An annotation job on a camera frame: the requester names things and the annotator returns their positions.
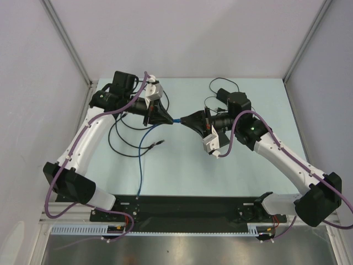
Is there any blue ethernet cable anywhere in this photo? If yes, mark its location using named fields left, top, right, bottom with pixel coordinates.
left=135, top=118, right=181, bottom=198

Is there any black power adapter cable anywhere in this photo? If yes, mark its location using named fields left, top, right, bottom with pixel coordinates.
left=204, top=77, right=240, bottom=114

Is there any black network switch box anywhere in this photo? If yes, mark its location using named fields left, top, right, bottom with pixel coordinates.
left=217, top=131, right=230, bottom=147

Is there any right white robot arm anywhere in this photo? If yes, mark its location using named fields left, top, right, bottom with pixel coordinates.
left=180, top=89, right=342, bottom=227

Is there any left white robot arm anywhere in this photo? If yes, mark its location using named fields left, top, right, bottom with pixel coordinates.
left=43, top=71, right=173, bottom=221

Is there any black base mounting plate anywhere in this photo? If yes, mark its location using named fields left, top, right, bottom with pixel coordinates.
left=90, top=195, right=287, bottom=234

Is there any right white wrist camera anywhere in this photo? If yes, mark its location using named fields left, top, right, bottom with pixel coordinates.
left=202, top=132, right=220, bottom=158

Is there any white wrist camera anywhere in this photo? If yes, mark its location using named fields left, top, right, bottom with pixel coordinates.
left=145, top=75, right=163, bottom=102
left=202, top=132, right=220, bottom=158

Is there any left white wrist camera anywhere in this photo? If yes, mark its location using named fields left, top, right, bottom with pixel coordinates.
left=145, top=75, right=163, bottom=102

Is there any aluminium frame rail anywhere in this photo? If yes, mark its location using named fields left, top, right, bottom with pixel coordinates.
left=39, top=202, right=341, bottom=226

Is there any white slotted cable duct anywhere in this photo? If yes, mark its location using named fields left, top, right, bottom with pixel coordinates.
left=51, top=224, right=126, bottom=236

